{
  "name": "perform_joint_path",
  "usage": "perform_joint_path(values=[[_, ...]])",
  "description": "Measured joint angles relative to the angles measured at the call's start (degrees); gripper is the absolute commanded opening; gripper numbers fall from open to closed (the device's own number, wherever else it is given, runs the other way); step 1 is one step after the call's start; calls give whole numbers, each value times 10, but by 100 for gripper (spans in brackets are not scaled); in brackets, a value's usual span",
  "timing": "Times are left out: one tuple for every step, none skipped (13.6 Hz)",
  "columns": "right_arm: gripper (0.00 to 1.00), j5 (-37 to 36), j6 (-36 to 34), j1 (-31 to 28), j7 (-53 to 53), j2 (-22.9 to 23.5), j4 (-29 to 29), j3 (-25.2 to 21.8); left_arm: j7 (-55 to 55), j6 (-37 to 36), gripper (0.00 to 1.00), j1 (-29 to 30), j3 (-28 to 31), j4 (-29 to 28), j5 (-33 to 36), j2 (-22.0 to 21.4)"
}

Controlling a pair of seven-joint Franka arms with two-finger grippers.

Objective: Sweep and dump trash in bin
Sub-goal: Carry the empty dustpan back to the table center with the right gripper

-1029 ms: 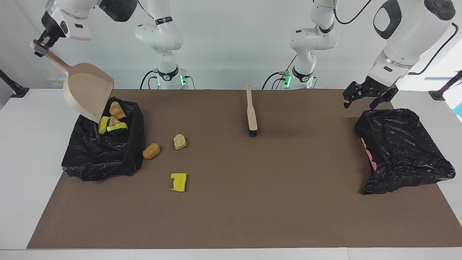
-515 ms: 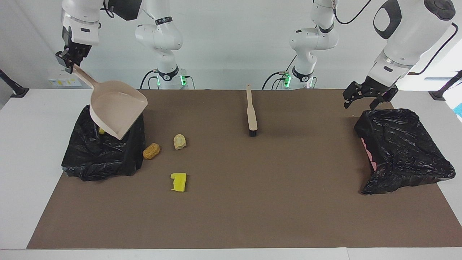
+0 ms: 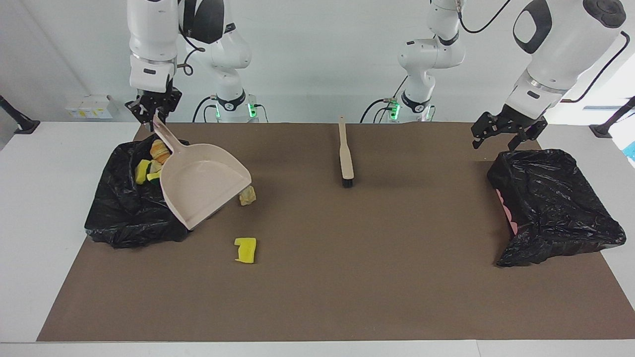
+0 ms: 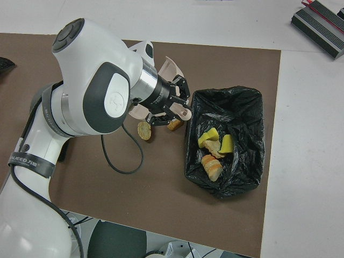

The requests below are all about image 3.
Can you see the pale fried food piece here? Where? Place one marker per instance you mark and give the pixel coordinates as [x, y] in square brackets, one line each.
[247, 196]

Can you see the beige brush with black bristles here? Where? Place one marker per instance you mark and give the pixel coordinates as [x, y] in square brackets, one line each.
[346, 158]

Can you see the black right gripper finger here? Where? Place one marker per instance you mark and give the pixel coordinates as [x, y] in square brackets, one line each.
[169, 111]
[139, 116]

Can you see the orange striped toy croissant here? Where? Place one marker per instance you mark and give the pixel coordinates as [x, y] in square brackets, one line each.
[159, 151]

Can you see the black camera stand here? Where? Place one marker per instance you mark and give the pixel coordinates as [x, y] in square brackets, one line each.
[27, 126]
[603, 131]

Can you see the beige plastic dustpan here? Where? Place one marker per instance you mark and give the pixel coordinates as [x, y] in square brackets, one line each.
[203, 183]

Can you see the left black trash bag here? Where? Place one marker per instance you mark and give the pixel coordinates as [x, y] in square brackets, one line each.
[555, 208]

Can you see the yellow sponge piece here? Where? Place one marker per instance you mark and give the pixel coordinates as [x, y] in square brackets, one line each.
[246, 250]
[153, 177]
[142, 171]

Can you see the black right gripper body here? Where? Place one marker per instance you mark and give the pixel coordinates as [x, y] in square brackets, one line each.
[155, 101]

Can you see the right black trash bag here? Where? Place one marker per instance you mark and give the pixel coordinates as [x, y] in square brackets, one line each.
[114, 208]

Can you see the black trash bag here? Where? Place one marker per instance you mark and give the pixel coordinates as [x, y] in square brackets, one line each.
[114, 208]
[555, 208]

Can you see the pale striped toy croissant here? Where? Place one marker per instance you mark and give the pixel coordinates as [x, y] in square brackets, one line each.
[156, 166]

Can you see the brown table mat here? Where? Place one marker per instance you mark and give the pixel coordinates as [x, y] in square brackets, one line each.
[397, 297]

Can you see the white cardboard box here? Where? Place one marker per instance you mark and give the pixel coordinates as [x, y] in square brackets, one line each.
[73, 110]
[96, 106]

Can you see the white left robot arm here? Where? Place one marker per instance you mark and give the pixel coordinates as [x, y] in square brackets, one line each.
[560, 44]

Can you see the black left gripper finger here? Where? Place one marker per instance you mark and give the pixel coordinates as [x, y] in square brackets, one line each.
[483, 129]
[523, 134]

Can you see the blue object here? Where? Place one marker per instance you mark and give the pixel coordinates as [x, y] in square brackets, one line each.
[631, 151]

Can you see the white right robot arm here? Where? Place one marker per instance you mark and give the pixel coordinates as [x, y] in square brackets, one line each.
[151, 34]

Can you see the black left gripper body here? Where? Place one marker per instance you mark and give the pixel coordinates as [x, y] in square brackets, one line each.
[518, 116]

